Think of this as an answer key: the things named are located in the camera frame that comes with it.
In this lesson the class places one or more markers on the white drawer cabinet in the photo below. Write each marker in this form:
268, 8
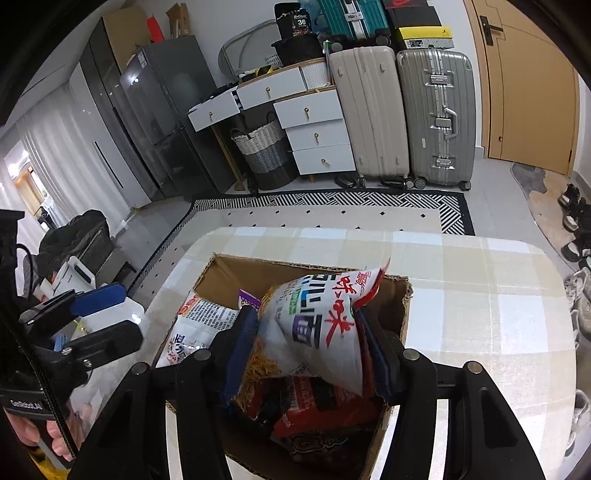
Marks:
318, 161

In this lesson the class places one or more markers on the white plastic container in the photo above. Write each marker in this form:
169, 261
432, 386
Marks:
76, 272

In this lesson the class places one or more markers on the dark glass door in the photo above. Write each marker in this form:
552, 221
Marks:
111, 92

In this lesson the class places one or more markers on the pile of shoes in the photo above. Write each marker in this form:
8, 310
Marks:
572, 217

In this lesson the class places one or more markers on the black white patterned rug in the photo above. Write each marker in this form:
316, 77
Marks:
323, 214

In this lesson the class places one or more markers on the wooden door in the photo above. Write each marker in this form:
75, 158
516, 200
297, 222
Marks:
526, 92

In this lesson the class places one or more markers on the black printed bag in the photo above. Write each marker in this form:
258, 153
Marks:
298, 21

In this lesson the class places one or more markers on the beige suitcase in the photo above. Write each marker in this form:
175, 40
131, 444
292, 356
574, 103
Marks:
369, 115

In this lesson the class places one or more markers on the silver suitcase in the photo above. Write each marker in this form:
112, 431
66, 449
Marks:
434, 120

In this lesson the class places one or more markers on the white ribbed panel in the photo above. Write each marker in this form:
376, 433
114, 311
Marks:
316, 74

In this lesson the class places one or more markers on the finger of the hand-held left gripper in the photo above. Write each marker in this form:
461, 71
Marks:
106, 344
99, 297

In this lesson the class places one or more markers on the silver purple snack packet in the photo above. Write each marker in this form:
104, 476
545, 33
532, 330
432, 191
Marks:
248, 299

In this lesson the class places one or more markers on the teal suitcase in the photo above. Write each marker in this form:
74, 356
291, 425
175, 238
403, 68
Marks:
351, 18

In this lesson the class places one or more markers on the small folded cardboard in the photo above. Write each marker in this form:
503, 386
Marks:
178, 18

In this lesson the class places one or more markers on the grey round folding frame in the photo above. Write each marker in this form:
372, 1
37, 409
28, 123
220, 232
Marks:
249, 46

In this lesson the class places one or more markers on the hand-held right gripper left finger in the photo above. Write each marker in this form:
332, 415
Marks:
240, 355

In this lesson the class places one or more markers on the black storage bin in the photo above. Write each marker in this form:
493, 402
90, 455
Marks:
300, 50

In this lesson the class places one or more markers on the wooden stick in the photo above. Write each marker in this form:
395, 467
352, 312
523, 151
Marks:
226, 152

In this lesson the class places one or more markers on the white curtain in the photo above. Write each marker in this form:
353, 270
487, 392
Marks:
55, 138

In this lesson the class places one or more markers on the large brown cardboard sheet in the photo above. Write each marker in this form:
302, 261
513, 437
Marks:
124, 32

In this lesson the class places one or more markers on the checkered tablecloth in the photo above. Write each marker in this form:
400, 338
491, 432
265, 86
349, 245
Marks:
485, 300

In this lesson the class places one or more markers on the brown cardboard box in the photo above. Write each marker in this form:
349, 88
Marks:
240, 272

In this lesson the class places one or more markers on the dark textured cloth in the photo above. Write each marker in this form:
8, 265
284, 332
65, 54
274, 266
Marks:
74, 235

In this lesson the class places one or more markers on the white noodle snack packet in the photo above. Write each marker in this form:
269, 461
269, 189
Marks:
318, 323
203, 318

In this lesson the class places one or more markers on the woven laundry basket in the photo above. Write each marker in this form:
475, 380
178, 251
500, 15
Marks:
268, 157

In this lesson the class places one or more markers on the dark grey fridge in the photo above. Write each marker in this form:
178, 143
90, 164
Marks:
175, 115

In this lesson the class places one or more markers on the grey beige door mat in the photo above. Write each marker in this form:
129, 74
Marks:
540, 203

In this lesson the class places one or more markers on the red snack packet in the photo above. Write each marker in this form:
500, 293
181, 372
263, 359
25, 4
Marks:
323, 447
323, 401

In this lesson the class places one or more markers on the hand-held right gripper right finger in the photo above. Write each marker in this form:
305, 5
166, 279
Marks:
376, 360

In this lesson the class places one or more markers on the person's left hand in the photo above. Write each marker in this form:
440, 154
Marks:
27, 429

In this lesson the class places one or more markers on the red black shoe box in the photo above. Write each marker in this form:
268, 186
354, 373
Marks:
406, 3

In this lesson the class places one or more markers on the red paper item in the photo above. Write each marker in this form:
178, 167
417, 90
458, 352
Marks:
155, 28

